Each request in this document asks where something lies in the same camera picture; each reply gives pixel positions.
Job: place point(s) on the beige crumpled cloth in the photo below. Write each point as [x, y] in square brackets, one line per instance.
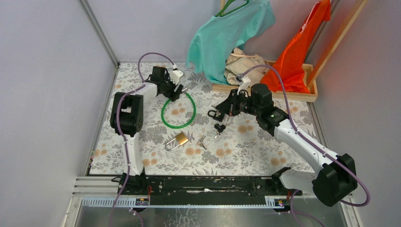
[238, 63]

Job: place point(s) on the aluminium corner post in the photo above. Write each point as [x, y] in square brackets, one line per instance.
[98, 31]

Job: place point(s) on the black head keys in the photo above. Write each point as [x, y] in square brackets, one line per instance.
[220, 128]

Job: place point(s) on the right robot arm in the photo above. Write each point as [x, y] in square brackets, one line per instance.
[333, 176]

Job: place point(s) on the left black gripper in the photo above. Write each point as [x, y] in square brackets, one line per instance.
[165, 77]

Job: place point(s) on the teal t-shirt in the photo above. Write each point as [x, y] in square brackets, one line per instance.
[215, 40]

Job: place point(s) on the wooden rack pole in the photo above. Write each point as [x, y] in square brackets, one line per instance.
[336, 40]

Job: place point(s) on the green cable lock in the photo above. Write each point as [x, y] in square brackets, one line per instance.
[178, 111]

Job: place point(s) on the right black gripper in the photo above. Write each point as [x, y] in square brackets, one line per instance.
[229, 106]

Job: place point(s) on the brass padlock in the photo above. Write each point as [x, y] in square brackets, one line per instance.
[179, 140]

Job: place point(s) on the black padlock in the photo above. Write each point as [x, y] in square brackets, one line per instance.
[216, 115]

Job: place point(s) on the green clothes hanger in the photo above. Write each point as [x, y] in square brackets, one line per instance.
[227, 7]

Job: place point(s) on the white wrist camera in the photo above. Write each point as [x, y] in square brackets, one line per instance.
[243, 82]
[175, 76]

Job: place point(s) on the orange t-shirt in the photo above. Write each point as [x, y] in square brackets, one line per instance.
[289, 64]

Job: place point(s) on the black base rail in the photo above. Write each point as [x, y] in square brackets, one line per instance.
[205, 190]

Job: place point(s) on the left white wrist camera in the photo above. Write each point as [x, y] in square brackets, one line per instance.
[175, 76]

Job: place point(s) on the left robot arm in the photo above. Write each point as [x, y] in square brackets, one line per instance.
[127, 115]

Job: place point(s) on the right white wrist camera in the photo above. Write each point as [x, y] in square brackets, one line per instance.
[243, 82]

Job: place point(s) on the floral table mat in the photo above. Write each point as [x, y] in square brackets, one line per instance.
[243, 148]

